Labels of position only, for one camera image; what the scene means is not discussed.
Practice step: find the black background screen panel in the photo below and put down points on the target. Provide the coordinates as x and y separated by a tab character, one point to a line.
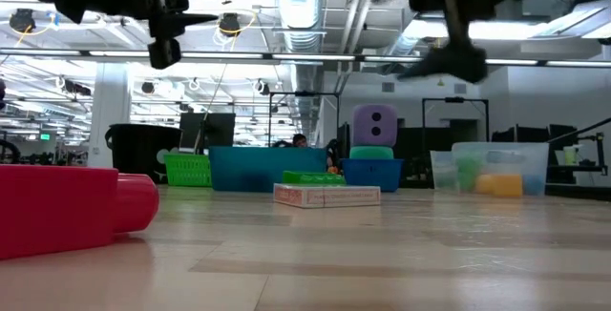
217	130

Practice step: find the person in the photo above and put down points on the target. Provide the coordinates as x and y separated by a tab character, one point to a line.
300	140

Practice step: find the blue plastic basket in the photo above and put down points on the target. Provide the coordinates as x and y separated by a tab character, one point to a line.
372	175

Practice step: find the white green cup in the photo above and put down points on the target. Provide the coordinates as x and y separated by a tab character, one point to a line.
571	155

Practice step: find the large red toy block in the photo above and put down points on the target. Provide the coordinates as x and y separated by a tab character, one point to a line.
57	211

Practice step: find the teal foam die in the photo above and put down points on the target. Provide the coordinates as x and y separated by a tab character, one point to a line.
371	152

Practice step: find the long ceiling light strip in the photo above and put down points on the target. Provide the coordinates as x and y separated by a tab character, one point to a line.
238	55

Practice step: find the large teal plastic bin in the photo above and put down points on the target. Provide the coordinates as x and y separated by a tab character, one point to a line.
258	168

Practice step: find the bright green toy block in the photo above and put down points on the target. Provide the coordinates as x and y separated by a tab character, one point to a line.
468	172

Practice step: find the green plastic basket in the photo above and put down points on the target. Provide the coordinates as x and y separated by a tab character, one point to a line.
188	170

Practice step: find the black ceiling-mounted device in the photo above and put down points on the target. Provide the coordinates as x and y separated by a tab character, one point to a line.
230	24
21	19

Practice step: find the black round bucket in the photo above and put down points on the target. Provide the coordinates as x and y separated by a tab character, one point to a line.
138	153

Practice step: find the purple foam die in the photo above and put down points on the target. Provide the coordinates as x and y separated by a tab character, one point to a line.
363	132

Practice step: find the small blue toy brick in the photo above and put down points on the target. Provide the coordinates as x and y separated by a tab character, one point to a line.
533	184

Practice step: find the green exit sign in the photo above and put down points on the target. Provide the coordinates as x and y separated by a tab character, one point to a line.
45	136

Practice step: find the black metal frame stand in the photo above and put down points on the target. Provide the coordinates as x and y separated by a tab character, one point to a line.
453	99

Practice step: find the white square pillar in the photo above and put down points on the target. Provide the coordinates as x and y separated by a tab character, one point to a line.
110	110

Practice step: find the clear plastic container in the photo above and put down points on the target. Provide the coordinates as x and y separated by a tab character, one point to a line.
496	153

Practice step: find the orange white playing card box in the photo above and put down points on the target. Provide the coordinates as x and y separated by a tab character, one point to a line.
329	196

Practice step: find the silver spiral air duct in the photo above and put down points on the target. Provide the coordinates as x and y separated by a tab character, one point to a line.
301	29
403	44

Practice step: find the yellow toy block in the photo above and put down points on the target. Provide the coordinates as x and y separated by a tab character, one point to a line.
501	186

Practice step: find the black monitors row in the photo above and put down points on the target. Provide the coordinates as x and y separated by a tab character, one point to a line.
530	134

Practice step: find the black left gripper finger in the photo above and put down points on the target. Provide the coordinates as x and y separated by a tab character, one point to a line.
195	21

